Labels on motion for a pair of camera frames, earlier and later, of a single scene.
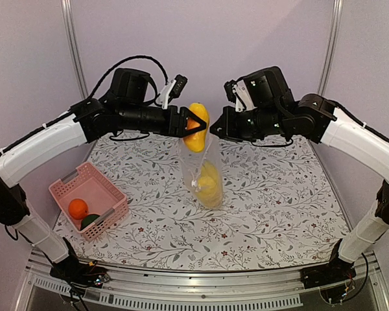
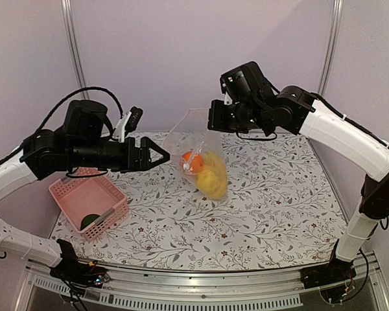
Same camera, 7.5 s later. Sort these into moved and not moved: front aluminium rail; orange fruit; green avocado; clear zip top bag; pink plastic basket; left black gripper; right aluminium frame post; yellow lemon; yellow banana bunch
Moved: left black gripper; orange fruit; yellow banana bunch; clear zip top bag
Not moved: green avocado; front aluminium rail; pink plastic basket; right aluminium frame post; yellow lemon
